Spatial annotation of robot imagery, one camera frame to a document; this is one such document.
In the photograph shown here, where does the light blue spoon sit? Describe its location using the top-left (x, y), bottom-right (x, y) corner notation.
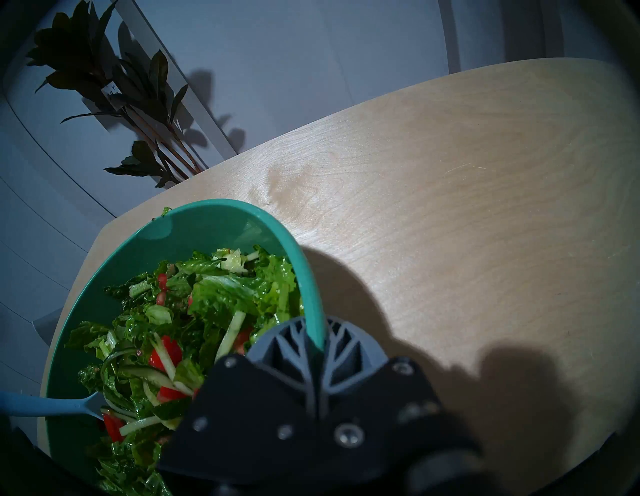
top-left (0, 391), bottom-right (108, 421)

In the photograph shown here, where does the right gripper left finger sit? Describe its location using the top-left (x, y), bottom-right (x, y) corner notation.
top-left (157, 316), bottom-right (326, 483)

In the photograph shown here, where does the chopped vegetable salad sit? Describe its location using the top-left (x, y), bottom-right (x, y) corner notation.
top-left (65, 246), bottom-right (303, 496)

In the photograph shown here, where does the tall potted plant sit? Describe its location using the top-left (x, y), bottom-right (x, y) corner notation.
top-left (26, 0), bottom-right (205, 188)

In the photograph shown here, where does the green salad bowl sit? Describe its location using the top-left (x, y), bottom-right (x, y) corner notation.
top-left (39, 198), bottom-right (328, 496)

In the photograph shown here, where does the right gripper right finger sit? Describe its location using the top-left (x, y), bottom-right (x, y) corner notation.
top-left (318, 320), bottom-right (481, 481)

